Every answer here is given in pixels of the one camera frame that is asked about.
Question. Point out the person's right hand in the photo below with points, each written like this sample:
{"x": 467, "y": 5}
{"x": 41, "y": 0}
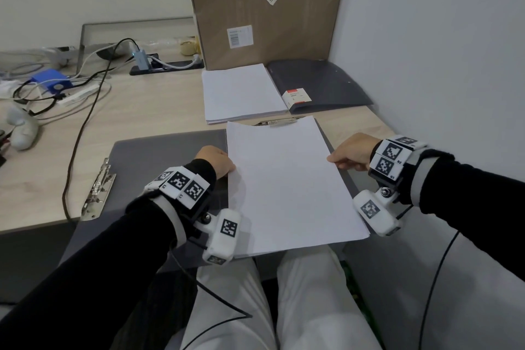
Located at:
{"x": 357, "y": 150}

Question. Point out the person's left hand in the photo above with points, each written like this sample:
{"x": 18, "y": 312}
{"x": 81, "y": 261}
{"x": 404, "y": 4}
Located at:
{"x": 217, "y": 161}

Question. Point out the light grey folder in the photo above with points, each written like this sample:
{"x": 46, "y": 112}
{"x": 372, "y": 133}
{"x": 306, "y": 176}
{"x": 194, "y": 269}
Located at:
{"x": 164, "y": 161}

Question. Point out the stack of white papers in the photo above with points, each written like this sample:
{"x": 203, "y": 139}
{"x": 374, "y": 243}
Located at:
{"x": 242, "y": 91}

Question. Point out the thin white paper bundle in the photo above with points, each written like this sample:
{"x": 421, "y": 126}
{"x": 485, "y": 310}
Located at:
{"x": 287, "y": 189}

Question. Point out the dark grey folder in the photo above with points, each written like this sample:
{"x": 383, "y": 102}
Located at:
{"x": 328, "y": 79}

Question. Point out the person's right forearm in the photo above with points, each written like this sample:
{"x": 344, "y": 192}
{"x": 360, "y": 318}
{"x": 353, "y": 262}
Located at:
{"x": 471, "y": 198}

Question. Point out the person's left forearm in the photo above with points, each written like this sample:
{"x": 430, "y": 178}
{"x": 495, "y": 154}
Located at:
{"x": 82, "y": 272}

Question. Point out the person's left leg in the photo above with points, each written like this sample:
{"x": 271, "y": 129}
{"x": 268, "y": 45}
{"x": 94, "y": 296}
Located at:
{"x": 225, "y": 313}

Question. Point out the person's leg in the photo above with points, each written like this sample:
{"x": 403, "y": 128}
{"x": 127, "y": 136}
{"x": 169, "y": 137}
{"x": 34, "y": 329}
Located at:
{"x": 320, "y": 304}
{"x": 225, "y": 313}

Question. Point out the person's right leg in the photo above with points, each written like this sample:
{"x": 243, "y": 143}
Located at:
{"x": 320, "y": 304}

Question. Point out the right wrist marker band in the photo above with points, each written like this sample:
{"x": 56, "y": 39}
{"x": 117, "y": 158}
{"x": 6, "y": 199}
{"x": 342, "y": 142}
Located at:
{"x": 387, "y": 161}

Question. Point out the wrist marker band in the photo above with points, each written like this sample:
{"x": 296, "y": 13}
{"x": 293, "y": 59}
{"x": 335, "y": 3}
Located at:
{"x": 387, "y": 161}
{"x": 184, "y": 185}

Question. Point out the left wrist marker band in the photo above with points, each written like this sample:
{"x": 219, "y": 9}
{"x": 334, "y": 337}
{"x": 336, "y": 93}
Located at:
{"x": 184, "y": 185}

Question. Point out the beige tape roll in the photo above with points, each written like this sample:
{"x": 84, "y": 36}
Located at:
{"x": 188, "y": 48}

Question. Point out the black phone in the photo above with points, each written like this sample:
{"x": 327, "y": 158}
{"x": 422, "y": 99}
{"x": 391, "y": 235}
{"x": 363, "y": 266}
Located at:
{"x": 137, "y": 72}

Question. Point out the large flat cardboard package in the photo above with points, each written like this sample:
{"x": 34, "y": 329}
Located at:
{"x": 303, "y": 34}

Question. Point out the framed glass panel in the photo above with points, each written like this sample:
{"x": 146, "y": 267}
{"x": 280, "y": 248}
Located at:
{"x": 164, "y": 30}

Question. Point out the white power strip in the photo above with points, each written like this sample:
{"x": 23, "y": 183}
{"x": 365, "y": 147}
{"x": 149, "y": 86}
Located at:
{"x": 78, "y": 94}

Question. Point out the blue electronic device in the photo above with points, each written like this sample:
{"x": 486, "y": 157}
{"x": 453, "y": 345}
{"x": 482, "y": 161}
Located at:
{"x": 51, "y": 79}

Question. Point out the white desk gadget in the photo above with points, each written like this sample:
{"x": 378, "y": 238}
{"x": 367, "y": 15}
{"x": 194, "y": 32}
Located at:
{"x": 61, "y": 56}

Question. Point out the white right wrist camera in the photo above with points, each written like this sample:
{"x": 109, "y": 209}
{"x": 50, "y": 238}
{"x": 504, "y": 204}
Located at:
{"x": 375, "y": 212}

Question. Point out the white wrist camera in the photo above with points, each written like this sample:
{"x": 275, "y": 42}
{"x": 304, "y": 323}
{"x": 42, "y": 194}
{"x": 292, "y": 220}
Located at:
{"x": 223, "y": 235}
{"x": 375, "y": 212}

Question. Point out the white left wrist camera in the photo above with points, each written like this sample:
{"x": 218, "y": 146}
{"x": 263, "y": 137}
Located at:
{"x": 223, "y": 235}

